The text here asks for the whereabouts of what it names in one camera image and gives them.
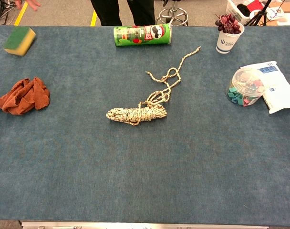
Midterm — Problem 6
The blue table mat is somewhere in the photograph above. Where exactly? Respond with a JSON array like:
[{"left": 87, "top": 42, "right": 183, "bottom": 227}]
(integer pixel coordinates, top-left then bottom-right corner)
[{"left": 0, "top": 25, "right": 290, "bottom": 227}]

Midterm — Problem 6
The green Pringles can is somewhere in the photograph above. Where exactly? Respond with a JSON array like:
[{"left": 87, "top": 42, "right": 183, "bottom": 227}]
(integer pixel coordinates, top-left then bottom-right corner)
[{"left": 113, "top": 23, "right": 172, "bottom": 47}]

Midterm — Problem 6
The clear jar of binder clips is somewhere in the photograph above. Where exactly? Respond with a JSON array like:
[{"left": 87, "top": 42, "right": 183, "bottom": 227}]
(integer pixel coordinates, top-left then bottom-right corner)
[{"left": 226, "top": 67, "right": 266, "bottom": 107}]

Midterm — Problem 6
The chrome stool base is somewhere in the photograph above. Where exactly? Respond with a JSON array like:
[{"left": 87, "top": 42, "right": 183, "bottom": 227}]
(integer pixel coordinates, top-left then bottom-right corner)
[{"left": 156, "top": 0, "right": 189, "bottom": 27}]

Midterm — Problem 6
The person in black trousers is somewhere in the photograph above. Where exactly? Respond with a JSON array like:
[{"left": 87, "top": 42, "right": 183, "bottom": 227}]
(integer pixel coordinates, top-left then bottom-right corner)
[{"left": 90, "top": 0, "right": 156, "bottom": 27}]

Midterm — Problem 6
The white paper cup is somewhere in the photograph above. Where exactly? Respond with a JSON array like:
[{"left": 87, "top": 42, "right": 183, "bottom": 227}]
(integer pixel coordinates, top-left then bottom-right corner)
[{"left": 216, "top": 21, "right": 245, "bottom": 54}]

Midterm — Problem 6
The crumpled brown cloth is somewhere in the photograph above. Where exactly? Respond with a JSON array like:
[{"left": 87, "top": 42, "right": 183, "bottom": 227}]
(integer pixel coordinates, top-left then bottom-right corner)
[{"left": 0, "top": 76, "right": 51, "bottom": 116}]

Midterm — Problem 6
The dark red grape bunch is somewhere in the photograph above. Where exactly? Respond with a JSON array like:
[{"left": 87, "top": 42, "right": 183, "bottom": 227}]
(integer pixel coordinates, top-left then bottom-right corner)
[{"left": 215, "top": 13, "right": 242, "bottom": 35}]

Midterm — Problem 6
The white plastic package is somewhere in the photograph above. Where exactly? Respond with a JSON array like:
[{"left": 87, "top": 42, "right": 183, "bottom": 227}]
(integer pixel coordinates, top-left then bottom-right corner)
[{"left": 240, "top": 61, "right": 290, "bottom": 115}]

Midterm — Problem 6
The white plastic basket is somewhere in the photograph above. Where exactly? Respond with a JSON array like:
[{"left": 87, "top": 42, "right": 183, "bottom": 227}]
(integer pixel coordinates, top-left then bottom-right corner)
[{"left": 225, "top": 0, "right": 266, "bottom": 26}]

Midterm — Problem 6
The green and yellow sponge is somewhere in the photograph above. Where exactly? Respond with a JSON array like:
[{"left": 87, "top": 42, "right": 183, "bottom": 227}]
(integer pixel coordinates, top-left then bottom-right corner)
[{"left": 3, "top": 26, "right": 37, "bottom": 57}]

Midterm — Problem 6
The black tripod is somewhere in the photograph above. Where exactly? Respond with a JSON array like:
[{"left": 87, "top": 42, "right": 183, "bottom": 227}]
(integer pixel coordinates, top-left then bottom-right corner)
[{"left": 245, "top": 0, "right": 272, "bottom": 27}]

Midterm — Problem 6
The bystander hand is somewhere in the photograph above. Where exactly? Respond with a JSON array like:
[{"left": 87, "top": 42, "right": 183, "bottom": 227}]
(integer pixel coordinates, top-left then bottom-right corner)
[{"left": 14, "top": 0, "right": 42, "bottom": 12}]

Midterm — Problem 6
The white speckled rope bundle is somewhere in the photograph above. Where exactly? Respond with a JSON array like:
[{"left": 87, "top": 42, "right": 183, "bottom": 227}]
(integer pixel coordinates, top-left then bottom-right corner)
[{"left": 105, "top": 46, "right": 202, "bottom": 126}]

